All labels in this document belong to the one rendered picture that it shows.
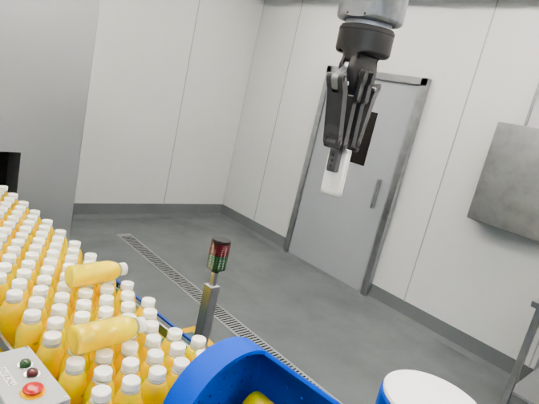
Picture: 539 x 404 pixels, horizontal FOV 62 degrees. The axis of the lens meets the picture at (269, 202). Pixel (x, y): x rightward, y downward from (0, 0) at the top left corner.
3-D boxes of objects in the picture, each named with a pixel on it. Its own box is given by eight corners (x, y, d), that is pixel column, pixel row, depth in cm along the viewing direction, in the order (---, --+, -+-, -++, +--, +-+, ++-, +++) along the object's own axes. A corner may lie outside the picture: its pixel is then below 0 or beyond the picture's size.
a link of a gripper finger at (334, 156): (346, 138, 64) (336, 137, 62) (338, 172, 65) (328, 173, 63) (336, 135, 65) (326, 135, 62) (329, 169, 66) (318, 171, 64)
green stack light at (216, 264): (215, 272, 142) (217, 258, 141) (202, 264, 146) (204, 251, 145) (229, 270, 147) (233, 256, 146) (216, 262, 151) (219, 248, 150)
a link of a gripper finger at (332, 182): (350, 150, 65) (347, 150, 64) (339, 197, 66) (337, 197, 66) (332, 145, 66) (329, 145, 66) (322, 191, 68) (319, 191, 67)
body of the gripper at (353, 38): (357, 30, 66) (342, 93, 69) (329, 17, 60) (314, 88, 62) (405, 34, 62) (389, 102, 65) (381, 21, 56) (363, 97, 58)
